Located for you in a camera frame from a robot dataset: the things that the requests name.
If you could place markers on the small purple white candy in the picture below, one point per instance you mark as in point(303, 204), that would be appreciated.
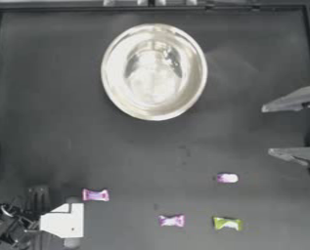
point(227, 178)

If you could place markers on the steel bowl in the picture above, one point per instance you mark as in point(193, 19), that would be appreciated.
point(153, 97)

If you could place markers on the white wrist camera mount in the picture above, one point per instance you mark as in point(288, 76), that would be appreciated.
point(63, 221)

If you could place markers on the black table frame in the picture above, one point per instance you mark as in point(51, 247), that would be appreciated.
point(52, 7)

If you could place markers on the green candy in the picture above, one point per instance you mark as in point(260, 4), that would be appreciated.
point(227, 223)

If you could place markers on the grey frame bracket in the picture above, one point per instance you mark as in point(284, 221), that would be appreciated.
point(109, 2)

